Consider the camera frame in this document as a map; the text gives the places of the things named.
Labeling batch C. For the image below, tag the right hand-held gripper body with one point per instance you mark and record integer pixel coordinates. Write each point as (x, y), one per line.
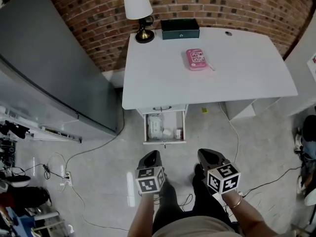
(223, 179)

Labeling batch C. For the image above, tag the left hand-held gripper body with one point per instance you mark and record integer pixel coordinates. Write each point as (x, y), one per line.
(150, 180)

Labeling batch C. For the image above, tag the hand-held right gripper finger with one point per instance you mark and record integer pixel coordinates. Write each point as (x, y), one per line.
(214, 158)
(203, 159)

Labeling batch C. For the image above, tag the white desk drawer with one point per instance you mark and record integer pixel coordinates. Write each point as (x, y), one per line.
(170, 121)
(177, 107)

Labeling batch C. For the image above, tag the person's left forearm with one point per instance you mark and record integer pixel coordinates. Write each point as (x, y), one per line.
(143, 216)

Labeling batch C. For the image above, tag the person's right forearm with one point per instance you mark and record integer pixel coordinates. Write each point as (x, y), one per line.
(254, 221)

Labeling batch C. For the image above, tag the closed white desk drawer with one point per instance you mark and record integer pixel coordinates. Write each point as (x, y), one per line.
(177, 107)

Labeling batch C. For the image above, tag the flat white power strip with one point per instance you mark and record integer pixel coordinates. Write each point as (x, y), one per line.
(217, 195)

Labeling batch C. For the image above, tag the person's left leg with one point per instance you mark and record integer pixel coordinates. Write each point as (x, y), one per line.
(170, 199)

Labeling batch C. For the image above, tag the person's leg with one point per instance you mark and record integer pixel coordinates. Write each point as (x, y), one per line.
(205, 206)
(170, 199)

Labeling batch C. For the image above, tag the small clear jar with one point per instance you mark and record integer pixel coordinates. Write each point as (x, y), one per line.
(179, 134)

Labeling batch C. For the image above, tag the white wipes packet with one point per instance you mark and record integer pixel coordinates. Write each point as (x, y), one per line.
(155, 127)

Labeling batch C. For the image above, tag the person's right leg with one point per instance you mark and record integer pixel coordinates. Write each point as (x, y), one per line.
(205, 206)

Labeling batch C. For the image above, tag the small yellow object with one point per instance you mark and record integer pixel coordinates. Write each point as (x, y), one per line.
(205, 110)

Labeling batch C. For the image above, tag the person's beige top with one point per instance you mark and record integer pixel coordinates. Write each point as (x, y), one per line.
(195, 227)

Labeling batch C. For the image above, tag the white desk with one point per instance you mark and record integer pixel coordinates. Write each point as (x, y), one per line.
(160, 78)

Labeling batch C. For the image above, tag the pink case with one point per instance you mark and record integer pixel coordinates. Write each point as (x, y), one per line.
(196, 59)

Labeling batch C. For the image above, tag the metal stool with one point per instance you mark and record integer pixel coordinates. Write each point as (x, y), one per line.
(47, 215)

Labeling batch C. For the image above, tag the white cabinet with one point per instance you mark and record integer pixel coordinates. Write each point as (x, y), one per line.
(303, 83)

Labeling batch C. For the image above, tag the black bag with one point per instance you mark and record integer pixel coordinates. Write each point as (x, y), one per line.
(27, 196)

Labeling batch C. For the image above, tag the dark green box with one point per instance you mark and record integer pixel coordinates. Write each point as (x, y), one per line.
(180, 31)

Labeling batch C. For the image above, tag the white round object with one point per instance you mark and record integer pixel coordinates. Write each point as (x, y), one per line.
(18, 181)

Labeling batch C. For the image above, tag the grey refrigerator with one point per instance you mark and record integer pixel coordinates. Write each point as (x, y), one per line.
(49, 65)

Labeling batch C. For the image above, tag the table lamp with white shade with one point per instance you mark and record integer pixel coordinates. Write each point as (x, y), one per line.
(137, 2)

